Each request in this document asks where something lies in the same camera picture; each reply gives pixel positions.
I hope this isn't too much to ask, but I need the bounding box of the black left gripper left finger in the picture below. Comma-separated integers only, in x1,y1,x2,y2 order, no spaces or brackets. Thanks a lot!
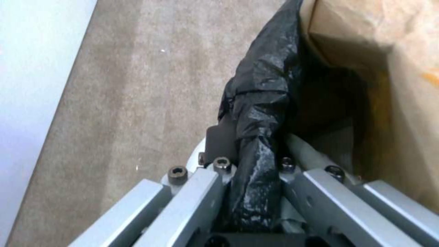
68,116,241,247

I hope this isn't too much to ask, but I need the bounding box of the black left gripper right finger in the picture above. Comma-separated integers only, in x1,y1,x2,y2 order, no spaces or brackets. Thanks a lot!
278,156,439,247

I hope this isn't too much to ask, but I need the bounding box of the black plastic bin liner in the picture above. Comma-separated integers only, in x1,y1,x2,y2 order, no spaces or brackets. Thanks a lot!
217,0,373,232

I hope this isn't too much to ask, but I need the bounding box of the brown paper bag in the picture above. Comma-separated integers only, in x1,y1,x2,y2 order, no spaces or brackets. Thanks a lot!
300,0,439,208

